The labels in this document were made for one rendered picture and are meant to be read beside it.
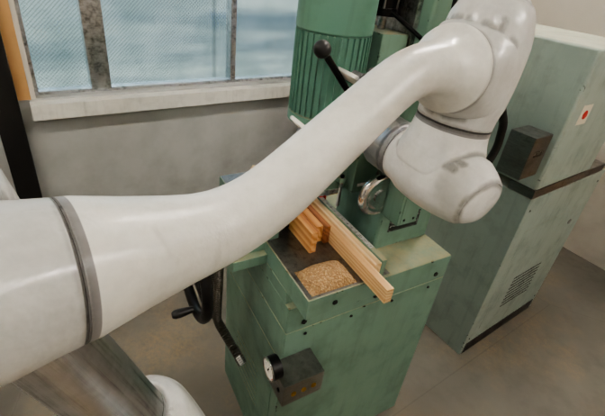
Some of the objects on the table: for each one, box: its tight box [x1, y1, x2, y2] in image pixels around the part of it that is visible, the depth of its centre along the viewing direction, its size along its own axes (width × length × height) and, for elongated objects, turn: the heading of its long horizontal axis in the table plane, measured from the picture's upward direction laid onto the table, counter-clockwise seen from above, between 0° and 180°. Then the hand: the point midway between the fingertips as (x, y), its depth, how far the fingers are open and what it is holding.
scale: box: [318, 194, 375, 249], centre depth 116 cm, size 50×1×1 cm, turn 18°
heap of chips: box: [294, 260, 357, 297], centre depth 94 cm, size 8×12×3 cm
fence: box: [317, 197, 387, 276], centre depth 118 cm, size 60×2×6 cm, turn 18°
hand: (320, 98), depth 81 cm, fingers open, 13 cm apart
